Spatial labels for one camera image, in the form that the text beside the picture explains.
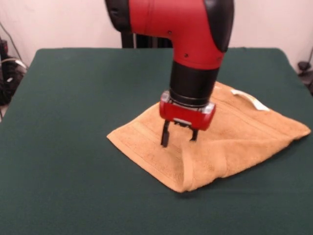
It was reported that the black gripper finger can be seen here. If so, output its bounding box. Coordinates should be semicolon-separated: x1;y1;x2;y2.
160;119;173;148
189;127;199;142

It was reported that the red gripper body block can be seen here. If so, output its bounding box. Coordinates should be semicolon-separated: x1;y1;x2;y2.
158;91;217;132

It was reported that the orange terry towel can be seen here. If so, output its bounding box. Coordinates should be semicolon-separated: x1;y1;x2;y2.
107;81;312;194

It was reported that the black column stand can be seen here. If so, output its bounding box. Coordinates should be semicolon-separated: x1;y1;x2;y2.
119;30;174;49

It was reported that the dark green table cloth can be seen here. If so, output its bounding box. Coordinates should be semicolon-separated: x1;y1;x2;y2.
0;47;313;235

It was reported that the black plug with cable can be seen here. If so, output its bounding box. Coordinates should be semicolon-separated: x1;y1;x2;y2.
297;46;313;96

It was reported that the black cable bundle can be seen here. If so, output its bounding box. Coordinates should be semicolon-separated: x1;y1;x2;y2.
0;22;27;106

